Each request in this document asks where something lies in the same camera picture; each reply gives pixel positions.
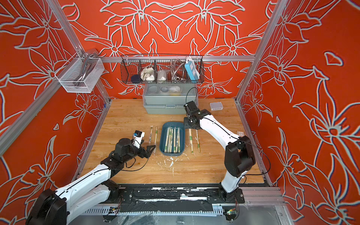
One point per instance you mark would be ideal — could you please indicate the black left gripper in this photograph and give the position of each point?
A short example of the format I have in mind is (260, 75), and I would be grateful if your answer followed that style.
(147, 152)

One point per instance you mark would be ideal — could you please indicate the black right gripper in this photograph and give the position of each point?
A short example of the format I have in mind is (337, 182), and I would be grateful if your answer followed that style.
(185, 123)

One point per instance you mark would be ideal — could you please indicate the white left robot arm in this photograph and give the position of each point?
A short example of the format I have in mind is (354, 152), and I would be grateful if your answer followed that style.
(63, 205)

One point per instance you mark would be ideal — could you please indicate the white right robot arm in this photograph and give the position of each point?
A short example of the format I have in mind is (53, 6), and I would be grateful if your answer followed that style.
(239, 153)

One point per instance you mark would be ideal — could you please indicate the wrapped chopsticks in bin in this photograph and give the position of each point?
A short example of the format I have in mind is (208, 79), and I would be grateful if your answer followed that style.
(172, 144)

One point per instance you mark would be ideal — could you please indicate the grey-green lidded storage box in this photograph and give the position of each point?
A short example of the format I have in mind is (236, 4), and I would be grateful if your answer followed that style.
(168, 98)

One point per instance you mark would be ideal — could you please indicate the blue white box in basket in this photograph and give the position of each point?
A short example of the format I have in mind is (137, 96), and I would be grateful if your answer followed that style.
(191, 69)

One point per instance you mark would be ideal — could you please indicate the teal plastic chopstick bin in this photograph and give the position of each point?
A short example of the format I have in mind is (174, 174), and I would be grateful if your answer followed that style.
(166, 125)

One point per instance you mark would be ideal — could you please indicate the white remote control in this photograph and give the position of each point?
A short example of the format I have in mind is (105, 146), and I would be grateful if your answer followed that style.
(240, 133)

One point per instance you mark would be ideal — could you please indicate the metal tongs in basket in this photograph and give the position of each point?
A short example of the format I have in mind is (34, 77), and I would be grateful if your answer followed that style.
(89, 62)

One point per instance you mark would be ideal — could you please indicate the white network switch box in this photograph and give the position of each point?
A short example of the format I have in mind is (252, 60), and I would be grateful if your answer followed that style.
(216, 106)

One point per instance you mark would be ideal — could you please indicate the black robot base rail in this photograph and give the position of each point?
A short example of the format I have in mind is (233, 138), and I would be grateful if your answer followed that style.
(173, 198)

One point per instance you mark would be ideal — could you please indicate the black wire wall basket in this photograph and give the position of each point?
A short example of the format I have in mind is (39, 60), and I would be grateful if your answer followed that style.
(159, 69)

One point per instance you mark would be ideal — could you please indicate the clear plastic wall basket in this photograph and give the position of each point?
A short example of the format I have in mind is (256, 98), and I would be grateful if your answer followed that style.
(67, 77)

